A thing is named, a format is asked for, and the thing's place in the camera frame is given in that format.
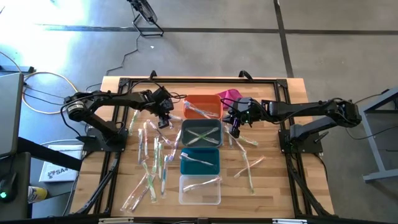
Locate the black computer mouse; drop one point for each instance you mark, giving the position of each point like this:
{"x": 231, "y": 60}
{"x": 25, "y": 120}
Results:
{"x": 7, "y": 186}

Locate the pale toothbrush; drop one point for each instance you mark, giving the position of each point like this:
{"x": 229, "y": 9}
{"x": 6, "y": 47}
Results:
{"x": 196, "y": 160}
{"x": 242, "y": 147}

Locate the dark grey floor bar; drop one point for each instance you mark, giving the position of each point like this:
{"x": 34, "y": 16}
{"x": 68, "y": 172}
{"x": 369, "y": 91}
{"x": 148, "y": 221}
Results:
{"x": 18, "y": 69}

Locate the pink folded cloth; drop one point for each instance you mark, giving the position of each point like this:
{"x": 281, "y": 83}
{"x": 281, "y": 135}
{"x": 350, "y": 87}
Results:
{"x": 228, "y": 95}

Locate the silver frame bracket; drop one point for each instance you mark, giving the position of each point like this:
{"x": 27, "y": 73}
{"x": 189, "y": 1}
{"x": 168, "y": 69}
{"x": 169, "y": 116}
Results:
{"x": 289, "y": 221}
{"x": 115, "y": 220}

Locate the black desk beam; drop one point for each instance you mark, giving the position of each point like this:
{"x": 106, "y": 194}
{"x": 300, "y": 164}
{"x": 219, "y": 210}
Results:
{"x": 49, "y": 154}

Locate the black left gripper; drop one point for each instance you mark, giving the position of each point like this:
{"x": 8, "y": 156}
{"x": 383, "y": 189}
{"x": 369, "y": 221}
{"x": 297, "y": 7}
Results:
{"x": 163, "y": 104}

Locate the grey monitor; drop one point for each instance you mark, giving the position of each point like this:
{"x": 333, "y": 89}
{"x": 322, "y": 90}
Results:
{"x": 11, "y": 115}

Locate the orange plastic bin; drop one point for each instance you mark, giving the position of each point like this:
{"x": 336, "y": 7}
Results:
{"x": 205, "y": 100}

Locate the purple toothbrush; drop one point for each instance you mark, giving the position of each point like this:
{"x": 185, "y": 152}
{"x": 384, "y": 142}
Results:
{"x": 175, "y": 144}
{"x": 171, "y": 125}
{"x": 158, "y": 132}

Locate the dark desk top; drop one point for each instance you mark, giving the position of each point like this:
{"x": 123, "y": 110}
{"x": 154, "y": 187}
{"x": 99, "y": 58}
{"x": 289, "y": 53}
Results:
{"x": 25, "y": 180}

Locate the black floor fan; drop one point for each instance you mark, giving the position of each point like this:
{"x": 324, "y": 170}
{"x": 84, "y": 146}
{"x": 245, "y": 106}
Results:
{"x": 146, "y": 12}

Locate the white printed cardboard box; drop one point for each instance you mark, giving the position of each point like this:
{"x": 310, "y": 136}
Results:
{"x": 59, "y": 175}

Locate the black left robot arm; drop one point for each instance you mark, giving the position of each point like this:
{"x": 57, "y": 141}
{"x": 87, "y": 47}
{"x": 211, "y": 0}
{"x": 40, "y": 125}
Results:
{"x": 124, "y": 99}

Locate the grey plastic bin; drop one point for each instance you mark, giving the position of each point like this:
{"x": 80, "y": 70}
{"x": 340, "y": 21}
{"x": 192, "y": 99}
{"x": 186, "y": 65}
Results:
{"x": 202, "y": 124}

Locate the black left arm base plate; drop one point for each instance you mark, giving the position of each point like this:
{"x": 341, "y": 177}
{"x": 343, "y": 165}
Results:
{"x": 93, "y": 147}

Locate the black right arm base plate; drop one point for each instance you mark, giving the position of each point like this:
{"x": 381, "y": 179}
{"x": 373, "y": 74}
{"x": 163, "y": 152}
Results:
{"x": 315, "y": 149}

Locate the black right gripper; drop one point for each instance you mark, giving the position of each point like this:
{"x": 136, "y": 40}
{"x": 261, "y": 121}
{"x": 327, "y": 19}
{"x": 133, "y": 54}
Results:
{"x": 239, "y": 109}

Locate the teal plastic bin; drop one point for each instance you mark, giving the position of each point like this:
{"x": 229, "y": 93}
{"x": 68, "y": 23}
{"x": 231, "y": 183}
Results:
{"x": 202, "y": 169}

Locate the clear frosted plastic bin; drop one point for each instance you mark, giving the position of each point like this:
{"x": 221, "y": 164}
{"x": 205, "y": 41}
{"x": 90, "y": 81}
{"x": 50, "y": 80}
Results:
{"x": 199, "y": 197}

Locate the grey metal bench frame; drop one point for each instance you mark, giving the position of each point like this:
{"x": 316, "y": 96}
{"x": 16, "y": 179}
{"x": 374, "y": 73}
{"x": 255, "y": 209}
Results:
{"x": 371, "y": 144}

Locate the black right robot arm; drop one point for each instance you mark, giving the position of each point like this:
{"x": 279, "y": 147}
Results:
{"x": 298, "y": 109}

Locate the yellow and white can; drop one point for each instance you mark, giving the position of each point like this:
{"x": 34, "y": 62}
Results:
{"x": 37, "y": 194}

